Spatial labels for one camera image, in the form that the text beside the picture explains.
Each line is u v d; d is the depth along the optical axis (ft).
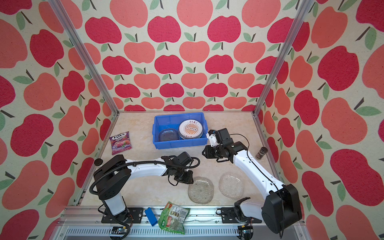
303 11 2.31
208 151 2.34
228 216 2.41
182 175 2.42
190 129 3.51
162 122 3.67
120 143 3.25
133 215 2.44
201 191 2.70
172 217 2.37
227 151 1.89
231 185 2.75
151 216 2.45
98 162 2.71
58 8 2.28
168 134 3.49
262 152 2.82
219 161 2.22
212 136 2.46
